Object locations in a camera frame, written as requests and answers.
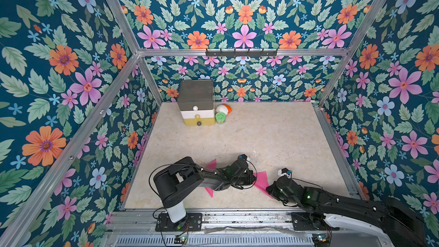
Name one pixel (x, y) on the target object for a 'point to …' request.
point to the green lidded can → (220, 118)
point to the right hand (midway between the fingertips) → (264, 191)
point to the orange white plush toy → (224, 108)
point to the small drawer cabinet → (196, 102)
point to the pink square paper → (212, 165)
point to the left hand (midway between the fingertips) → (258, 179)
